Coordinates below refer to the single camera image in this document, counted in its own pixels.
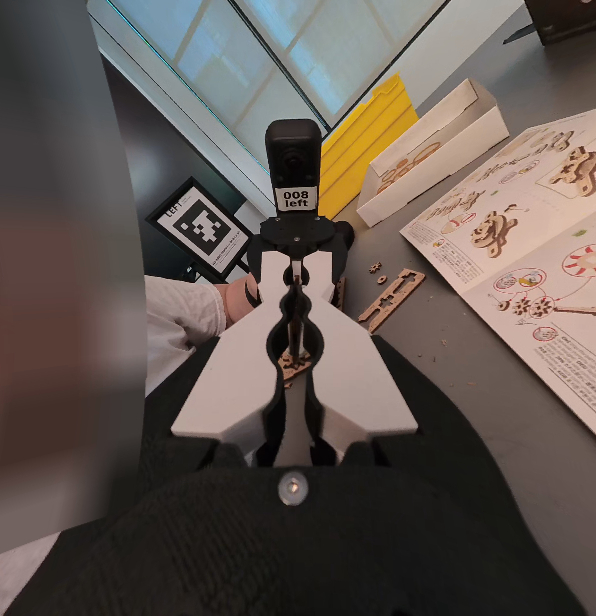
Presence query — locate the yellow plastic bin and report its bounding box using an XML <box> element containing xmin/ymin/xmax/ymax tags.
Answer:
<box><xmin>318</xmin><ymin>72</ymin><xmax>420</xmax><ymax>220</ymax></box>

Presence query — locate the pile of rubber bands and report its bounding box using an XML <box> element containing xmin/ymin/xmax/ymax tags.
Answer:
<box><xmin>377</xmin><ymin>142</ymin><xmax>445</xmax><ymax>195</ymax></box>

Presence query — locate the large window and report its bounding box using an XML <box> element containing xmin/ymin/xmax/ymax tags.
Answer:
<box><xmin>88</xmin><ymin>0</ymin><xmax>455</xmax><ymax>133</ymax></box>

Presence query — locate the large black screen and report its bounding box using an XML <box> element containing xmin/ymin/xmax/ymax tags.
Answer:
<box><xmin>99</xmin><ymin>50</ymin><xmax>253</xmax><ymax>277</ymax></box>

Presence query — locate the laser-cut plywood parts sheet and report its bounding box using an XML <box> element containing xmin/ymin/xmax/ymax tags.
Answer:
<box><xmin>279</xmin><ymin>277</ymin><xmax>348</xmax><ymax>391</ymax></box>

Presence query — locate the slotted wooden lever part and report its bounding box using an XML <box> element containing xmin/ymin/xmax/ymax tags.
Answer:
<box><xmin>358</xmin><ymin>269</ymin><xmax>426</xmax><ymax>334</ymax></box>

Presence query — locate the person's left hand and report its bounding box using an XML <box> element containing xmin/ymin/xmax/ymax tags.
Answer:
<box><xmin>213</xmin><ymin>274</ymin><xmax>261</xmax><ymax>338</ymax></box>

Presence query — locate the white cardboard box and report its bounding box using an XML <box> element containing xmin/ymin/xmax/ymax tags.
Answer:
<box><xmin>357</xmin><ymin>78</ymin><xmax>510</xmax><ymax>228</ymax></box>

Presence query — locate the black kit box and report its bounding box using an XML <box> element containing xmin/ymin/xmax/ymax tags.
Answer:
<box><xmin>525</xmin><ymin>0</ymin><xmax>596</xmax><ymax>46</ymax></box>

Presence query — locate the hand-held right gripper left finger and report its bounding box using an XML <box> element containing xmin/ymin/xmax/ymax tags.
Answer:
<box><xmin>171</xmin><ymin>285</ymin><xmax>299</xmax><ymax>466</ymax></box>

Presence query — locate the framed marker sign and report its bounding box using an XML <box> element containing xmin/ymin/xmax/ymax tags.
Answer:
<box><xmin>145</xmin><ymin>176</ymin><xmax>254</xmax><ymax>285</ymax></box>

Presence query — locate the paper instruction sheet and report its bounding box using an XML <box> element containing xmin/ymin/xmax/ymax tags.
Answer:
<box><xmin>400</xmin><ymin>107</ymin><xmax>596</xmax><ymax>446</ymax></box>

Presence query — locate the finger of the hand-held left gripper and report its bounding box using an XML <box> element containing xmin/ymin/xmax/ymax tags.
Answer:
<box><xmin>259</xmin><ymin>249</ymin><xmax>295</xmax><ymax>305</ymax></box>
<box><xmin>300</xmin><ymin>249</ymin><xmax>337</xmax><ymax>306</ymax></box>

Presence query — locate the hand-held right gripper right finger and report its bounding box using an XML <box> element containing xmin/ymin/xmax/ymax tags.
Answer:
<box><xmin>297</xmin><ymin>285</ymin><xmax>419</xmax><ymax>466</ymax></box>

